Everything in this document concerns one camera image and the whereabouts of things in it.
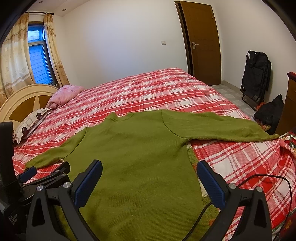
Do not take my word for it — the green striped knit sweater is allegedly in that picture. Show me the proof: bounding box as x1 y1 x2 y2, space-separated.
26 109 273 240

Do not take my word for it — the red plaid bed cover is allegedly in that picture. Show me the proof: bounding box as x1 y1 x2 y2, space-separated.
13 68 295 240

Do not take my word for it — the white patterned pillow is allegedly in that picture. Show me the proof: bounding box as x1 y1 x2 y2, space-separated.
14 108 52 144

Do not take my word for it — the cream wooden headboard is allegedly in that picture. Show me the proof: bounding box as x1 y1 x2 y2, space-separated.
0 84 59 130

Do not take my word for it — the black bag on floor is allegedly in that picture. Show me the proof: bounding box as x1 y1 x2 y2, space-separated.
254 94 284 135

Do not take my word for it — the pink pillow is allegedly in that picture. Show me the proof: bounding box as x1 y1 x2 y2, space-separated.
46 85 85 109

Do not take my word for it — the left beige curtain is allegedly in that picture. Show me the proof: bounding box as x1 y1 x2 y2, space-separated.
0 13 35 105

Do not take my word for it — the beige curtain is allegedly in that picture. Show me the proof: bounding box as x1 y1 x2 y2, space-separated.
43 14 70 87
0 13 35 105

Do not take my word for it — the blue window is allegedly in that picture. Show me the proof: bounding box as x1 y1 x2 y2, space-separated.
28 24 57 86

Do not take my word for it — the right beige curtain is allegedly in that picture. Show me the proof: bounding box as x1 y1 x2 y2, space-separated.
43 14 70 87

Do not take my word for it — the brown wooden door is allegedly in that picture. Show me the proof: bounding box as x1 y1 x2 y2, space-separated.
175 1 221 86

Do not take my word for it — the black cable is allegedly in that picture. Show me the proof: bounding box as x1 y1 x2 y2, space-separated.
181 173 293 241

